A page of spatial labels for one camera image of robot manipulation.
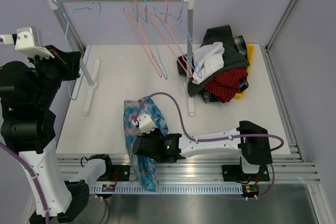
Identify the white skirt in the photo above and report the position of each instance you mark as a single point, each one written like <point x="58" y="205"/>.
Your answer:
<point x="207" y="60"/>

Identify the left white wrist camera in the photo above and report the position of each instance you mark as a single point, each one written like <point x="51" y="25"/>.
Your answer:
<point x="27" y="41"/>

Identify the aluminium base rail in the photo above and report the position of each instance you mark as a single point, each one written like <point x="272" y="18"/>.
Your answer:
<point x="208" y="170"/>

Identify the white slotted cable duct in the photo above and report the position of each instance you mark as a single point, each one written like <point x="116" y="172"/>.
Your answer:
<point x="168" y="189"/>

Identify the pink hanger of red skirt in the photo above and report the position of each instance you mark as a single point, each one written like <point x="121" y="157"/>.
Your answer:
<point x="184" y="60"/>

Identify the red dotted skirt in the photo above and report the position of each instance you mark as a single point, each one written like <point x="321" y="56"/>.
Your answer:
<point x="224" y="86"/>

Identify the black mounting plate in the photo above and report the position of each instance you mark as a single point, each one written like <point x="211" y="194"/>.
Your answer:
<point x="121" y="173"/>
<point x="234" y="173"/>

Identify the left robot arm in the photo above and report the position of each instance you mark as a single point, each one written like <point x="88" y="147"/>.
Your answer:
<point x="29" y="136"/>

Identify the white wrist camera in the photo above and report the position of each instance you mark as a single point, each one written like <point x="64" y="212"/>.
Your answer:
<point x="27" y="41"/>
<point x="144" y="123"/>

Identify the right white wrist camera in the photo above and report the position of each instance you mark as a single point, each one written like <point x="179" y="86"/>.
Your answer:
<point x="144" y="123"/>

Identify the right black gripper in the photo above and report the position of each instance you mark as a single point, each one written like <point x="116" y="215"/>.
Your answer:
<point x="156" y="130"/>

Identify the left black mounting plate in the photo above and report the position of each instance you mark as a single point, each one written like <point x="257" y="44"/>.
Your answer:
<point x="121" y="173"/>

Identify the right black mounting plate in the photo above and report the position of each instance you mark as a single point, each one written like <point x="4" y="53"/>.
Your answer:
<point x="234" y="173"/>

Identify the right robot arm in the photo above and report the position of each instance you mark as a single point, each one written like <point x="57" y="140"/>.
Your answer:
<point x="249" y="140"/>

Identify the blue hanger of grey skirt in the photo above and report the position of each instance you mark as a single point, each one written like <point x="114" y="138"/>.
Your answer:
<point x="150" y="37"/>

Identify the pink hanger of white skirt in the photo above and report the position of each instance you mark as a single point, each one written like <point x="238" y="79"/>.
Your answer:
<point x="134" y="21"/>

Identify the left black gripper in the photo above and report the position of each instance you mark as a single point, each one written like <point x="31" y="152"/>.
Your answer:
<point x="68" y="61"/>

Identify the dark grey dotted skirt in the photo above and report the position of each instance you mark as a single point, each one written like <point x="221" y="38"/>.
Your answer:
<point x="231" y="57"/>

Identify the yellow plastic bin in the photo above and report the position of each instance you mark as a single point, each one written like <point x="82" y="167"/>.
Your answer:
<point x="250" y="54"/>

